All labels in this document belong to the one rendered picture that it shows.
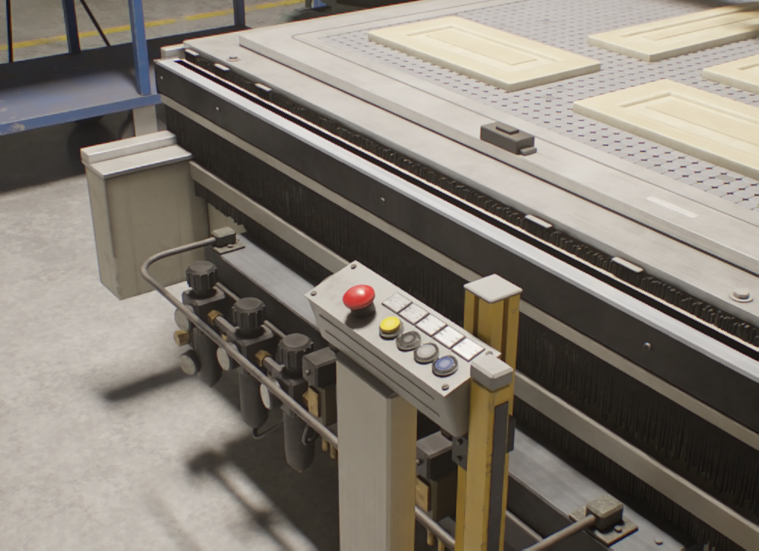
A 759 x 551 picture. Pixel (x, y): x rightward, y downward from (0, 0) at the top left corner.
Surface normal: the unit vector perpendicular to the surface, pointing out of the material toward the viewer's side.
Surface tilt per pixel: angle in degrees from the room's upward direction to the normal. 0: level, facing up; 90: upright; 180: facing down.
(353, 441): 90
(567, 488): 0
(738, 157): 0
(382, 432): 90
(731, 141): 12
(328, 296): 18
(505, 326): 90
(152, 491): 0
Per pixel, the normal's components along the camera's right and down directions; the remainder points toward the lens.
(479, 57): -0.17, -0.82
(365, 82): 0.00, -0.89
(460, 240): -0.81, 0.26
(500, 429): 0.58, 0.36
